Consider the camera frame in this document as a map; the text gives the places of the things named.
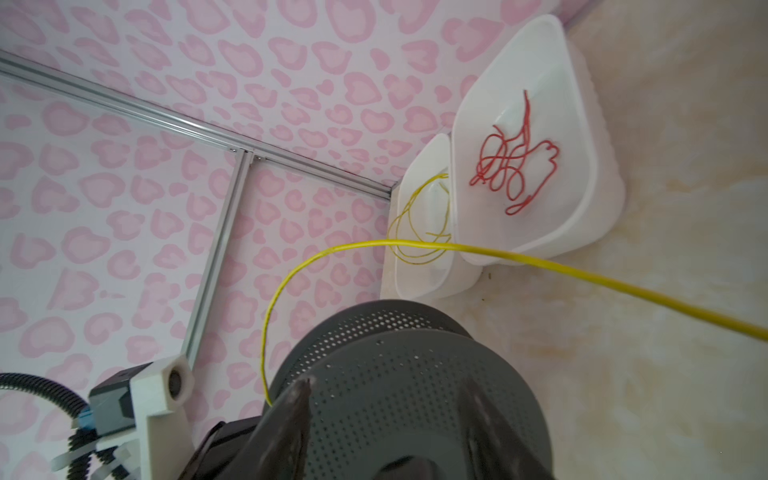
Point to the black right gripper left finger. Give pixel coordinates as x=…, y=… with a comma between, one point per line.
x=277, y=449

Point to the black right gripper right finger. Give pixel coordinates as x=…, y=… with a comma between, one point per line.
x=491, y=447

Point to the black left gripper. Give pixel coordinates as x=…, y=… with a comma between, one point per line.
x=219, y=448

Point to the dark grey cable spool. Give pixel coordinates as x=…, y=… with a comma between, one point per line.
x=385, y=378

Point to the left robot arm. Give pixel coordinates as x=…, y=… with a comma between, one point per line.
x=81, y=458

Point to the white plastic tray left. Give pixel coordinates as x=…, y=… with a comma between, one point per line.
x=423, y=214

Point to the white plastic tray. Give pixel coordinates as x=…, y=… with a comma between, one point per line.
x=423, y=214
x=533, y=170

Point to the white plastic tray right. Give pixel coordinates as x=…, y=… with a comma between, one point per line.
x=533, y=170

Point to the aluminium frame diagonal bar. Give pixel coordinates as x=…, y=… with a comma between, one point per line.
x=210, y=279

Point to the aluminium frame left post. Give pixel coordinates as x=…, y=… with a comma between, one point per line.
x=17, y=68

